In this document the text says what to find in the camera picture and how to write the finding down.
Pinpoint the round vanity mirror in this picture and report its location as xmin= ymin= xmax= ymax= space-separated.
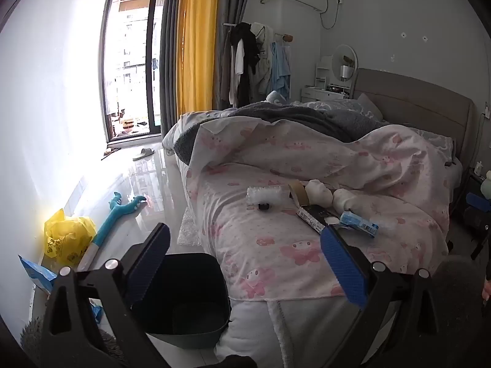
xmin=332 ymin=44 xmax=358 ymax=83

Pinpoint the balcony glass door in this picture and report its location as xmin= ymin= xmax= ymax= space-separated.
xmin=100 ymin=0 xmax=171 ymax=142

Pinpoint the grey fleece blanket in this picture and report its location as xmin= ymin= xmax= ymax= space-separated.
xmin=173 ymin=102 xmax=388 ymax=165

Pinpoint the white hanging garment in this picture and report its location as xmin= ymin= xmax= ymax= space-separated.
xmin=229 ymin=40 xmax=245 ymax=102

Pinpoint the white sock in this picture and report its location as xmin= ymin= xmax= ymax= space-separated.
xmin=305 ymin=179 xmax=334 ymax=205

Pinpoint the beige hanging jacket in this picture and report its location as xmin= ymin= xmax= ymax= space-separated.
xmin=251 ymin=23 xmax=275 ymax=96

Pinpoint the blue hanging garment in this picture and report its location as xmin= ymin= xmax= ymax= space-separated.
xmin=270 ymin=41 xmax=291 ymax=98

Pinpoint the white clothes rack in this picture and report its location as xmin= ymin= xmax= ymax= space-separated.
xmin=222 ymin=22 xmax=294 ymax=44

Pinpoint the blue snack packet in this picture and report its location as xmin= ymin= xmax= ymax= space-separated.
xmin=339 ymin=211 xmax=380 ymax=238

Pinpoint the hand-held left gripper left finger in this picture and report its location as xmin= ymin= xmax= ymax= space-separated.
xmin=40 ymin=222 xmax=181 ymax=368

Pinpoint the blue pet food bag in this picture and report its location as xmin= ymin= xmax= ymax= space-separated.
xmin=18 ymin=255 xmax=58 ymax=294

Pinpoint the white plush toy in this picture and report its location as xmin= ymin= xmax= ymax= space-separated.
xmin=332 ymin=188 xmax=369 ymax=215

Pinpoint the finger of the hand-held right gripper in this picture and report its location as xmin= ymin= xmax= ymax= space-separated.
xmin=466 ymin=193 xmax=491 ymax=209

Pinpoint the white dressing table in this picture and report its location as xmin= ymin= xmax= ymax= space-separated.
xmin=301 ymin=84 xmax=354 ymax=102

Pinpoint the grey curtain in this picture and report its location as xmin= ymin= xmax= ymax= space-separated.
xmin=213 ymin=0 xmax=254 ymax=110
xmin=159 ymin=0 xmax=185 ymax=135

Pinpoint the black hanging garment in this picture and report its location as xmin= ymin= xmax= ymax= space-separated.
xmin=230 ymin=22 xmax=261 ymax=105

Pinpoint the black printed carton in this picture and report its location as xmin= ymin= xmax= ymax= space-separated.
xmin=296 ymin=205 xmax=338 ymax=235

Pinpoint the person's dark fuzzy clothing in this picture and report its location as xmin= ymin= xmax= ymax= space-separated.
xmin=19 ymin=318 xmax=127 ymax=368

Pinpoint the grey patterned pillow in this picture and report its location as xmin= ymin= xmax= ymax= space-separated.
xmin=292 ymin=98 xmax=384 ymax=123

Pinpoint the pink printed duvet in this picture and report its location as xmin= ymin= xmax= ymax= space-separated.
xmin=184 ymin=117 xmax=455 ymax=300

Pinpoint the grey upholstered headboard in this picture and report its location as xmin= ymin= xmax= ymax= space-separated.
xmin=352 ymin=68 xmax=474 ymax=169

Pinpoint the bubble wrap sheet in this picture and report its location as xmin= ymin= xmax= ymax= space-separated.
xmin=177 ymin=207 xmax=202 ymax=247

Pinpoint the cardboard tape roll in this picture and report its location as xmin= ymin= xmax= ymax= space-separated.
xmin=288 ymin=181 xmax=313 ymax=207

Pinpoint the white bubble wrap roll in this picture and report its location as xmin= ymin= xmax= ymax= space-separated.
xmin=246 ymin=185 xmax=291 ymax=205

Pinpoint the yellow curtain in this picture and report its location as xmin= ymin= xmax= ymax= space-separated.
xmin=176 ymin=0 xmax=221 ymax=117

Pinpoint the yellow plastic bag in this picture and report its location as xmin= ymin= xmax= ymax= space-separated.
xmin=44 ymin=209 xmax=97 ymax=266

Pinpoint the white desktop shelf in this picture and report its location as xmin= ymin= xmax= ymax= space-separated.
xmin=315 ymin=57 xmax=334 ymax=89

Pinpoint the teal dinosaur stick toy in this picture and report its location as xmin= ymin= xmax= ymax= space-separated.
xmin=77 ymin=192 xmax=148 ymax=273

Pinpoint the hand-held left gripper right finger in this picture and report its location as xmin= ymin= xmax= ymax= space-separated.
xmin=320 ymin=224 xmax=442 ymax=368

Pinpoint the dark plastic waste bin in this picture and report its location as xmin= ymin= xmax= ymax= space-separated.
xmin=130 ymin=253 xmax=231 ymax=349

